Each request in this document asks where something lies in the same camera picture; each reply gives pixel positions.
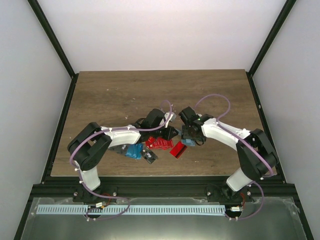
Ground black frame post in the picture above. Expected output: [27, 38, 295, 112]
[26, 0, 76, 79]
[246, 0, 297, 77]

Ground black front frame rail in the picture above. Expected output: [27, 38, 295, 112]
[31, 174, 297, 201]

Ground light blue slotted cable duct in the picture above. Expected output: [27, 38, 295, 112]
[36, 204, 226, 216]

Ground black left frame post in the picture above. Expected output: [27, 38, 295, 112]
[26, 0, 76, 79]

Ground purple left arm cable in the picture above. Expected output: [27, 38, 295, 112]
[69, 99, 174, 222]

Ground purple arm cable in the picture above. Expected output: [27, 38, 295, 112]
[69, 99, 174, 222]
[193, 93, 275, 221]

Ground single red credit card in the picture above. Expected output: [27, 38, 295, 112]
[169, 141, 188, 159]

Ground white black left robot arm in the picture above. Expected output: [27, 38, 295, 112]
[67, 108, 178, 202]

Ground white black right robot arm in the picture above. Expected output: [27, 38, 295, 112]
[178, 107, 279, 202]

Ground grey metal base plate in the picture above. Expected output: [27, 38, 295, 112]
[21, 197, 307, 240]

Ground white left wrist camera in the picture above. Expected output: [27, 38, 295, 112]
[163, 112, 176, 128]

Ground blue credit card pile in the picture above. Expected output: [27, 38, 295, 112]
[125, 143, 144, 160]

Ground black right frame post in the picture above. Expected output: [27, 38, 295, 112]
[246, 0, 297, 77]

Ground blue card holder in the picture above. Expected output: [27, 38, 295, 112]
[181, 139, 196, 147]

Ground red credit card pile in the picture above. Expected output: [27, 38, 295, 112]
[145, 136, 174, 150]

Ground black credit card pile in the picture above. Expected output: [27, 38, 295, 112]
[108, 144, 131, 156]

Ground black VIP credit card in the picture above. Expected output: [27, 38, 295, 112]
[141, 149, 158, 164]

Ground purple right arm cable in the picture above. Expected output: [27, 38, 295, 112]
[193, 93, 275, 221]

